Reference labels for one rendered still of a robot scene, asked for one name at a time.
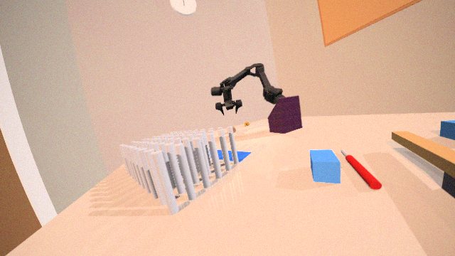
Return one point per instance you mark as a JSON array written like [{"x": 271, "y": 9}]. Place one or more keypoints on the blue block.
[
  {"x": 448, "y": 129},
  {"x": 325, "y": 166}
]

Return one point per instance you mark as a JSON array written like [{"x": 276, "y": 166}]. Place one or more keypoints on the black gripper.
[{"x": 219, "y": 106}]

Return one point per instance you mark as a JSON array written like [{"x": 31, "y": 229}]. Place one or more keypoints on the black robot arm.
[{"x": 270, "y": 93}]

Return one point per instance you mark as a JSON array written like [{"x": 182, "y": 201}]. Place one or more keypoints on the blue tape strip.
[{"x": 240, "y": 154}]

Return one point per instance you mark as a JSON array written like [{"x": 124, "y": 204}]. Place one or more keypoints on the red-handled screwdriver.
[{"x": 369, "y": 179}]

